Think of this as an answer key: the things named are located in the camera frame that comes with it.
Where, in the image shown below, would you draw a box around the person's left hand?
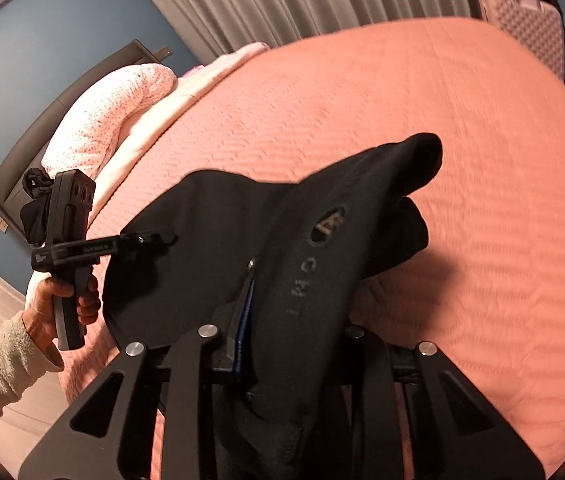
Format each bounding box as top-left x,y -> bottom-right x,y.
21,271 -> 102,373

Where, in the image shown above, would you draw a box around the pink hard suitcase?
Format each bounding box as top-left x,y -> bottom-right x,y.
477,0 -> 565,82

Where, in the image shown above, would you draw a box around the black pants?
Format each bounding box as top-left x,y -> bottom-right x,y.
101,132 -> 444,480

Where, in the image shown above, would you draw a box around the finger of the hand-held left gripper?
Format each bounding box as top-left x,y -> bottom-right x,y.
120,227 -> 179,253

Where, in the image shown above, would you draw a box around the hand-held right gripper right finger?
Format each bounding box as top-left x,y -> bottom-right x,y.
339,324 -> 546,480

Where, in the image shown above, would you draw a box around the dark grey headboard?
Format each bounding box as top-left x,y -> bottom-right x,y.
0,38 -> 174,243

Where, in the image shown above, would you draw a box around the beige pleated curtain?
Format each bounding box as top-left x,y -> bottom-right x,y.
121,0 -> 489,59

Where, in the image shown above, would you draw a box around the black cloth on headboard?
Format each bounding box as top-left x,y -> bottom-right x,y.
19,167 -> 59,247

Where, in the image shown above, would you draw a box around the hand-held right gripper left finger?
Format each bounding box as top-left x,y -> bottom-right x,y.
18,257 -> 259,480

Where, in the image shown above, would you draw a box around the pink floral pillow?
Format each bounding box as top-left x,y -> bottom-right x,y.
41,63 -> 179,188

